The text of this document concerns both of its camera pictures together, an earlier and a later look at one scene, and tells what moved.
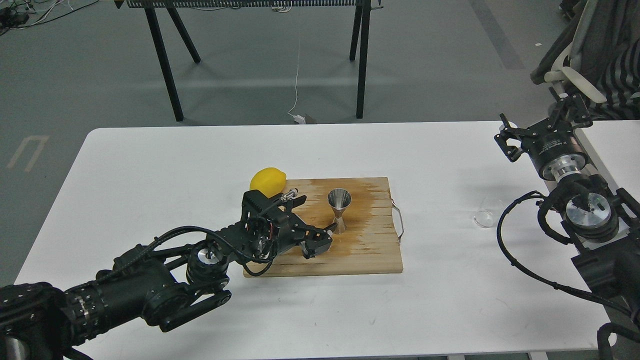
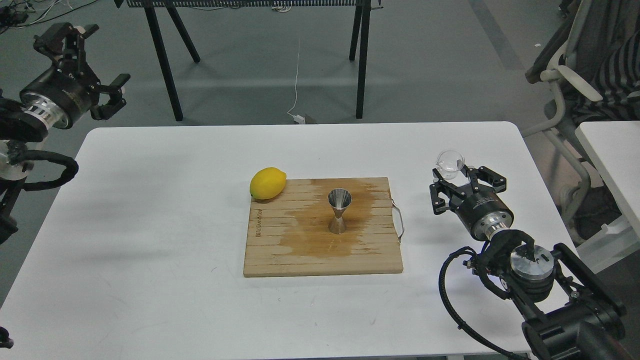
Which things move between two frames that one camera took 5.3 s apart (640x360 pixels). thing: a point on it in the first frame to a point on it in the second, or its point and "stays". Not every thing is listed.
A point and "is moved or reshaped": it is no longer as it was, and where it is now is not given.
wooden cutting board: x=370 y=243 stays
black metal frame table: x=362 y=14 stays
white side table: x=616 y=145 stays
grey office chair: x=596 y=54 stays
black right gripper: x=552 y=144 to x=483 y=212
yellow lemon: x=269 y=181 stays
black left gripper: x=268 y=226 to x=67 y=92
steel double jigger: x=339 y=199 stays
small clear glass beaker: x=489 y=208 is moved or reshaped
